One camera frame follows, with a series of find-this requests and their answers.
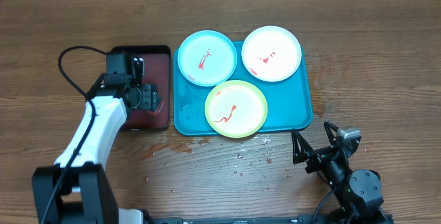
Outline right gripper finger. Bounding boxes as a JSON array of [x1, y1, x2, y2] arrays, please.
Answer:
[[324, 120, 339, 145], [291, 129, 314, 164]]

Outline light blue plate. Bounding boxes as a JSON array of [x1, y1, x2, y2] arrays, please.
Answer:
[[177, 30, 238, 87]]

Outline yellow green plate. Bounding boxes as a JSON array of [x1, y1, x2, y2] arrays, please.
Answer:
[[204, 80, 268, 139]]

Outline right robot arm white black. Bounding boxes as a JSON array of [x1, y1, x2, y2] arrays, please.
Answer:
[[291, 121, 393, 223]]

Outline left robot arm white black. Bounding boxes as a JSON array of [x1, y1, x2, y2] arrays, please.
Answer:
[[32, 52, 159, 223]]

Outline black tray with red water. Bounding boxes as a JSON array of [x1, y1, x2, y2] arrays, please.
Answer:
[[111, 45, 172, 130]]

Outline teal plastic tray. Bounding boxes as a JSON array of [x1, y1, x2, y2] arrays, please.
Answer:
[[173, 61, 313, 136]]

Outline white plate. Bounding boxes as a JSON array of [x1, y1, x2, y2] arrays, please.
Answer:
[[241, 26, 302, 82]]

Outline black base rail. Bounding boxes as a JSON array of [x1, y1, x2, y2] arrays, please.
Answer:
[[143, 214, 331, 224]]

